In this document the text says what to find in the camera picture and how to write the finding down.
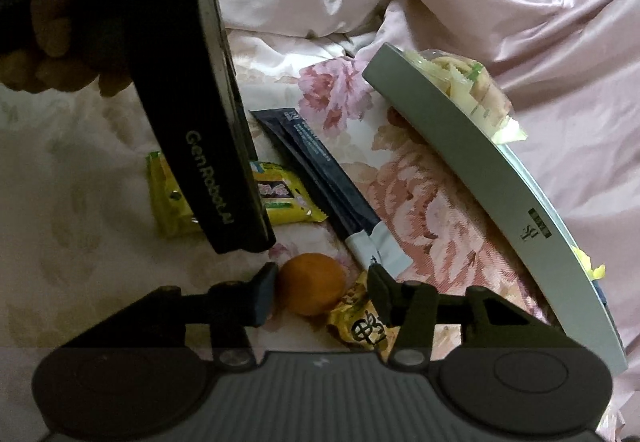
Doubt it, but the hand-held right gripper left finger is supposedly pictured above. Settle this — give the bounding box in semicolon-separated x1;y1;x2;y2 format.
65;262;279;369

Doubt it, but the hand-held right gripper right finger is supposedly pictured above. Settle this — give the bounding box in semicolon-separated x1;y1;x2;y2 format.
366;265;566;370

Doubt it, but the gold candy wrapper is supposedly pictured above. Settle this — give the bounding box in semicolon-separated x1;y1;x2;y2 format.
326;271;401;354

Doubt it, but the orange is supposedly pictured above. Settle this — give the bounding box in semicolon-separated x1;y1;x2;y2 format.
276;253;347;317

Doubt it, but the yellow snack packet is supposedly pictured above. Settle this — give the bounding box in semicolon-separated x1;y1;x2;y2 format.
146;151;328;239

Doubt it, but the dark blue sachet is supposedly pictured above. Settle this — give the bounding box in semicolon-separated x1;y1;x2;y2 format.
249;108;415;279

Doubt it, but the grey cardboard box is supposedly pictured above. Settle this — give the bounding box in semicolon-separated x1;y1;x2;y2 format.
361;42;629;375

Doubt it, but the sandwich biscuit packet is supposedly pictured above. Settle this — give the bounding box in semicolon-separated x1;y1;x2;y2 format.
402;48;530;146

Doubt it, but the person's left hand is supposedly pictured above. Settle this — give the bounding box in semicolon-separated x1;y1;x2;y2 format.
0;0;133;98

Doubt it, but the floral bedsheet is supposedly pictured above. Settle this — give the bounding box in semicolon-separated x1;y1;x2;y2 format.
0;30;640;423

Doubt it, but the blue and yellow packet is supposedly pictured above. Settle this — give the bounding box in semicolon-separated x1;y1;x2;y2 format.
572;245;612;306

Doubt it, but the pink sheet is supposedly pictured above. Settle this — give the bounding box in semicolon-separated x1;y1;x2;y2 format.
345;0;640;373

